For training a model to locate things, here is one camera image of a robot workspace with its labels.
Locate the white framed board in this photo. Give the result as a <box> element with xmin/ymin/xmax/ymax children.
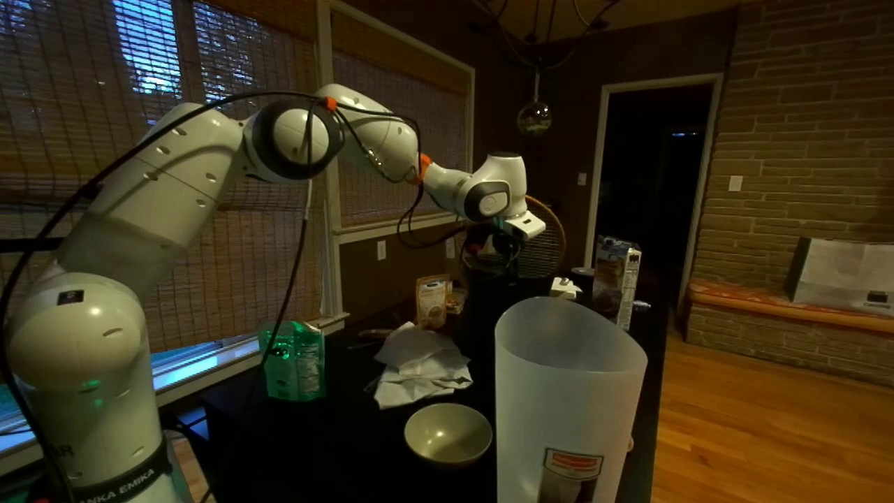
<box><xmin>783</xmin><ymin>237</ymin><xmax>894</xmax><ymax>316</ymax></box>

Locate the small grey bowl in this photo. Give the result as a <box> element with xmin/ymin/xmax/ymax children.
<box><xmin>403</xmin><ymin>402</ymin><xmax>494</xmax><ymax>466</ymax></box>

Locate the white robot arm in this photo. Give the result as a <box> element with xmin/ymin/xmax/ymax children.
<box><xmin>2</xmin><ymin>83</ymin><xmax>544</xmax><ymax>503</ymax></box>

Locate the round wire grill rack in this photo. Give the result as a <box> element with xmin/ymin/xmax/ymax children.
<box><xmin>483</xmin><ymin>196</ymin><xmax>568</xmax><ymax>279</ymax></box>

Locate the green plastic package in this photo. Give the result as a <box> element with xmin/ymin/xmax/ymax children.
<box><xmin>259</xmin><ymin>319</ymin><xmax>326</xmax><ymax>402</ymax></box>

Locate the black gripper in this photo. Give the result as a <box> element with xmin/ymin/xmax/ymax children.
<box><xmin>462</xmin><ymin>220</ymin><xmax>547</xmax><ymax>274</ymax></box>

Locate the hanging glass globe lamp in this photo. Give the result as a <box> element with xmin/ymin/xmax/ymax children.
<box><xmin>518</xmin><ymin>72</ymin><xmax>553</xmax><ymax>136</ymax></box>

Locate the white crumpled cloth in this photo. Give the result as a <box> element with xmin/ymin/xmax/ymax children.
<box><xmin>375</xmin><ymin>322</ymin><xmax>472</xmax><ymax>407</ymax></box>

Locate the white translucent bin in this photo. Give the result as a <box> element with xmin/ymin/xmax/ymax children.
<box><xmin>494</xmin><ymin>297</ymin><xmax>649</xmax><ymax>503</ymax></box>

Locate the wall light switch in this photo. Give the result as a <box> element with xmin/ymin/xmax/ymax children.
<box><xmin>730</xmin><ymin>175</ymin><xmax>743</xmax><ymax>193</ymax></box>

